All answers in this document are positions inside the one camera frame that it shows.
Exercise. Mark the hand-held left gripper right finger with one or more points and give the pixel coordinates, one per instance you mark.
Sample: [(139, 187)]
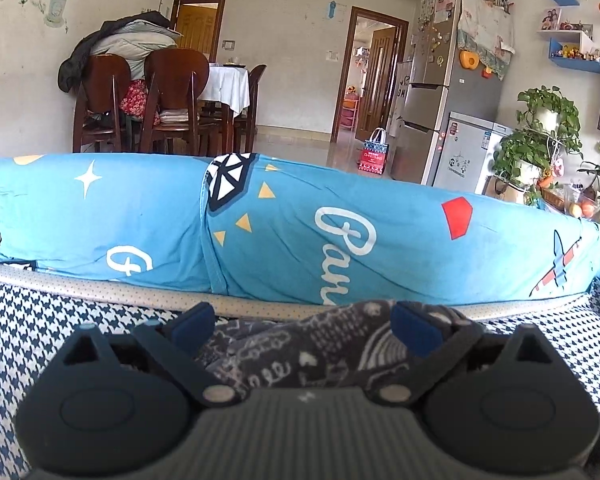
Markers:
[(415, 331)]

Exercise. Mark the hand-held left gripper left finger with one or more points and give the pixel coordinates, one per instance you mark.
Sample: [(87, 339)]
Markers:
[(192, 327)]

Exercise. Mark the grey doodle-print fleece jacket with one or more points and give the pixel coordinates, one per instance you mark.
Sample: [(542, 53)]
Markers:
[(290, 355)]

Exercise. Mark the houndstooth sofa seat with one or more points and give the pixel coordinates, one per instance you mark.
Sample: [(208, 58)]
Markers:
[(30, 340)]

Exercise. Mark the red gift bag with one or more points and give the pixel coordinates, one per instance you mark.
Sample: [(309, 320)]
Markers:
[(374, 155)]

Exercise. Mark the small white freezer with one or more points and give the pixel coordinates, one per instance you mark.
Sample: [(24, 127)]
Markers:
[(465, 155)]

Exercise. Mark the pink toy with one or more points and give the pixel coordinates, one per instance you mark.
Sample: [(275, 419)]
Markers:
[(559, 167)]

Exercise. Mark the potted pothos plant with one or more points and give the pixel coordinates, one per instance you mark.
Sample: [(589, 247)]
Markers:
[(530, 145)]

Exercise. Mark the silver refrigerator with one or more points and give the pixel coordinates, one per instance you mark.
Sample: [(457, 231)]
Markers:
[(430, 110)]

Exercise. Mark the dark wooden dining chair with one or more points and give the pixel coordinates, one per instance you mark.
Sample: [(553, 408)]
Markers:
[(102, 90), (252, 105), (175, 85)]

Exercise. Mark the red floral cushion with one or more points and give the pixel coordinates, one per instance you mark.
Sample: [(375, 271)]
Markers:
[(135, 102)]

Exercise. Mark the dining table white tablecloth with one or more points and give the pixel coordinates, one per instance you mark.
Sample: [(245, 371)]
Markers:
[(227, 82)]

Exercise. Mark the wooden door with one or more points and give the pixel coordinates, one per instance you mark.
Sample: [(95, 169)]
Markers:
[(380, 75), (200, 30)]

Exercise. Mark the orange fridge toy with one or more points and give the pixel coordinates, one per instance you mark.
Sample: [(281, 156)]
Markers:
[(469, 60)]

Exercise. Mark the pile of coats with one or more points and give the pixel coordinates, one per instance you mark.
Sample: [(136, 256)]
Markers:
[(125, 35)]

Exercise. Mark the floral fridge cover cloth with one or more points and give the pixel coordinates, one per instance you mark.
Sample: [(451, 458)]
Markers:
[(485, 25)]

